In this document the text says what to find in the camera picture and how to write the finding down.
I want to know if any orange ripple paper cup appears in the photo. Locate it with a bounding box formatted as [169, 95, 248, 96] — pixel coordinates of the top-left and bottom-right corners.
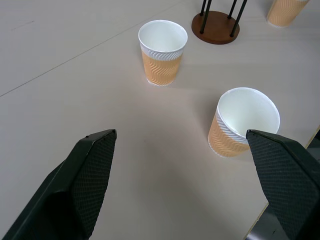
[207, 87, 281, 159]
[138, 19, 189, 88]
[266, 0, 311, 28]

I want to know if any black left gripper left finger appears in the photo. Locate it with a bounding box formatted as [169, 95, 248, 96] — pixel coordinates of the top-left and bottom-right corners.
[0, 128, 118, 240]

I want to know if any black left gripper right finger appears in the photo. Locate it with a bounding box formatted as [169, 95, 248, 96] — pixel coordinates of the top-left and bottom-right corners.
[245, 129, 320, 240]

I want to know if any wooden base black rod stand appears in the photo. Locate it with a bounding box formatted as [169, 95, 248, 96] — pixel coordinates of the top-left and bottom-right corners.
[191, 0, 249, 46]

